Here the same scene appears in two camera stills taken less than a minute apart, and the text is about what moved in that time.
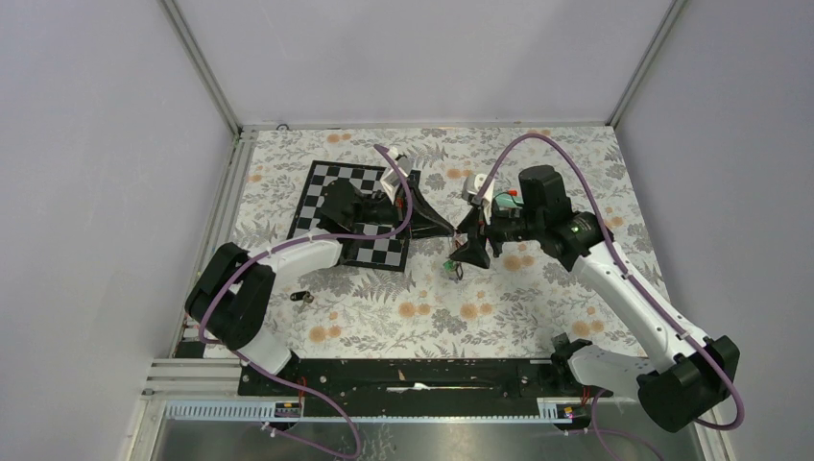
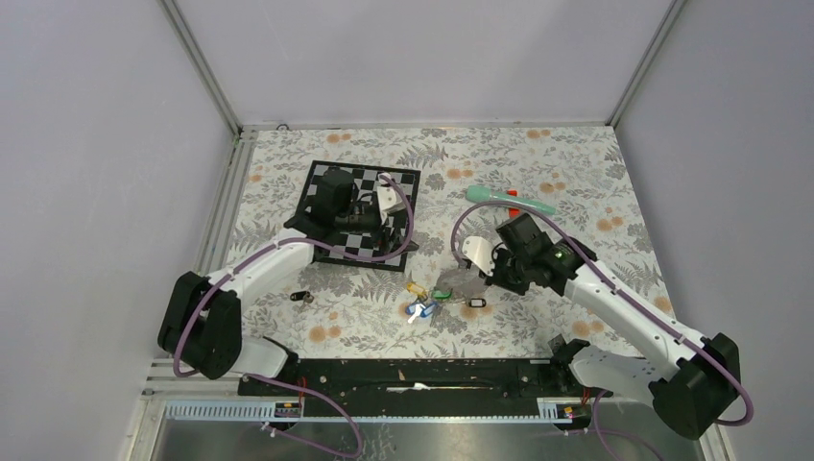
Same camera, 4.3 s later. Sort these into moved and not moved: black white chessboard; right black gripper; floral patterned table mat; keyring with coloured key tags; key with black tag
Moved: right black gripper; keyring with coloured key tags
Not moved: black white chessboard; floral patterned table mat; key with black tag
